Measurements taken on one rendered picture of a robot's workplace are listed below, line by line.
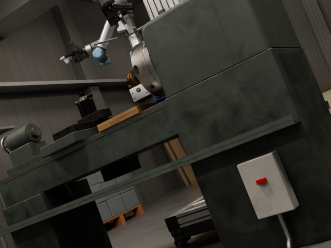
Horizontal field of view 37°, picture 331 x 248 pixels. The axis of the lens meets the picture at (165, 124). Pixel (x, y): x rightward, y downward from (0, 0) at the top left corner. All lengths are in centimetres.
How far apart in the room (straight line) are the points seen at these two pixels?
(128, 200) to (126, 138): 496
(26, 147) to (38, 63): 560
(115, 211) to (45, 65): 312
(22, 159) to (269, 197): 179
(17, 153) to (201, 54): 160
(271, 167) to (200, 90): 50
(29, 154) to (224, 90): 155
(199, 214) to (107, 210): 400
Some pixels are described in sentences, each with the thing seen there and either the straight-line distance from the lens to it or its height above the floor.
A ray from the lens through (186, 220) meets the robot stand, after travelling 327.
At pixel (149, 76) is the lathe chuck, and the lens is 258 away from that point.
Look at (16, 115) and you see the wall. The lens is 797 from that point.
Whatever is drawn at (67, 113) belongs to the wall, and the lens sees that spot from 888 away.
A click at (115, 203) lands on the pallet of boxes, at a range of 733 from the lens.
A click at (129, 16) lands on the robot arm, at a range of 368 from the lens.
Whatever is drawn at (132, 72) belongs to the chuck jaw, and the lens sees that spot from 265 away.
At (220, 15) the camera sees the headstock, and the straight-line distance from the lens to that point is 230.
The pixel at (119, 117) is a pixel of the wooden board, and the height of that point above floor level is 89.
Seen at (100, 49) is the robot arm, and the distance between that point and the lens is 352.
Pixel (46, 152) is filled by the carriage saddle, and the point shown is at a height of 89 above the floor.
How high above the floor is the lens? 55
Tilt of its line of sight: 5 degrees up
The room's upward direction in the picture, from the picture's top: 21 degrees counter-clockwise
